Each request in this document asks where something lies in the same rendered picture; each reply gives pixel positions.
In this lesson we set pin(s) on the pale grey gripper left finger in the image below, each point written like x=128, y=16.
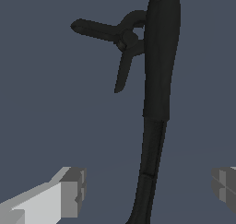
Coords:
x=46, y=200

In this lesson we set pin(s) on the black clamp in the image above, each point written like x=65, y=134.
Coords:
x=123, y=38

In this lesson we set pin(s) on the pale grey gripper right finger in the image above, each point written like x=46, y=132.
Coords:
x=226, y=186

